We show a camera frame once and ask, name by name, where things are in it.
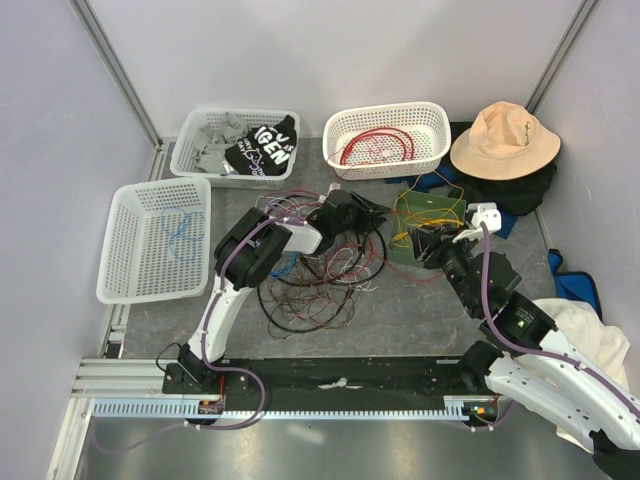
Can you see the white cloth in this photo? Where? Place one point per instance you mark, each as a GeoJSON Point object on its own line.
{"type": "Point", "coordinates": [604, 345]}

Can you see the black garment under hat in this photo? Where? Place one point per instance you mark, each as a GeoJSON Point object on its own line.
{"type": "Point", "coordinates": [518, 197]}

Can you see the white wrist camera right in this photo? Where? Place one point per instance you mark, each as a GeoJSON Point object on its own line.
{"type": "Point", "coordinates": [483, 215]}

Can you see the slotted cable duct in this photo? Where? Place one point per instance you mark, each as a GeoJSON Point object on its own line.
{"type": "Point", "coordinates": [447, 409]}

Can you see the white rectangular basket back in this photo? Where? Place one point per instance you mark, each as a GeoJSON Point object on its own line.
{"type": "Point", "coordinates": [182, 163]}

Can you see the white rectangular basket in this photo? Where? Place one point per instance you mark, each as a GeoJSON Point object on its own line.
{"type": "Point", "coordinates": [182, 163]}
{"type": "Point", "coordinates": [157, 242]}

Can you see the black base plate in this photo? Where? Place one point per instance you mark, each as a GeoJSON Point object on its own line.
{"type": "Point", "coordinates": [332, 381]}

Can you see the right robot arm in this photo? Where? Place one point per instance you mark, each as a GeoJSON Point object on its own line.
{"type": "Point", "coordinates": [528, 358]}

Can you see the aluminium corner post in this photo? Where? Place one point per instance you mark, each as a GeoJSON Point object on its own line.
{"type": "Point", "coordinates": [99, 38]}
{"type": "Point", "coordinates": [561, 53]}

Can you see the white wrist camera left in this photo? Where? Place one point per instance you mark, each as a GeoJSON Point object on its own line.
{"type": "Point", "coordinates": [333, 187]}

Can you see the blue cloth at wall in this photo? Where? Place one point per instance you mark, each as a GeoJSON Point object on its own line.
{"type": "Point", "coordinates": [573, 285]}

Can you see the white oval perforated basket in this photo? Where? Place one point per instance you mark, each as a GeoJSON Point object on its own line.
{"type": "Point", "coordinates": [386, 141]}

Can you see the white rectangular basket left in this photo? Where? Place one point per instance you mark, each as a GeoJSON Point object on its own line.
{"type": "Point", "coordinates": [157, 242]}

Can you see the grey cloth in basket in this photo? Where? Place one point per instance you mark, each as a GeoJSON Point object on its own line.
{"type": "Point", "coordinates": [210, 144]}

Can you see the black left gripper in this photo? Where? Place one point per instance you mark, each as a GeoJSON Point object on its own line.
{"type": "Point", "coordinates": [369, 214]}

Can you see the black printed t-shirt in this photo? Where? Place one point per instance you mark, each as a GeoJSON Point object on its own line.
{"type": "Point", "coordinates": [266, 150]}

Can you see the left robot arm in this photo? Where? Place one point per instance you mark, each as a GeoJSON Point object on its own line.
{"type": "Point", "coordinates": [251, 249]}

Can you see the aluminium corner post left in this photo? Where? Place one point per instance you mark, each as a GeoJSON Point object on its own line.
{"type": "Point", "coordinates": [99, 38]}

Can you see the beige bucket hat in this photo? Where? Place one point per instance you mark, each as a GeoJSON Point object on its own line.
{"type": "Point", "coordinates": [505, 142]}

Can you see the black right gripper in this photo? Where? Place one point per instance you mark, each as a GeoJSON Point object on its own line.
{"type": "Point", "coordinates": [439, 238]}

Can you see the green rectangular tray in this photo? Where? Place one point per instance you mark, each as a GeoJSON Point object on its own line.
{"type": "Point", "coordinates": [414, 209]}

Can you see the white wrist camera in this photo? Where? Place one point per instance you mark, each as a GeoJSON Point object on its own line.
{"type": "Point", "coordinates": [483, 215]}
{"type": "Point", "coordinates": [333, 187]}

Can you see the aluminium corner post right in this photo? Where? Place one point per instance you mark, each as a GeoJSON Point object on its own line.
{"type": "Point", "coordinates": [561, 53]}

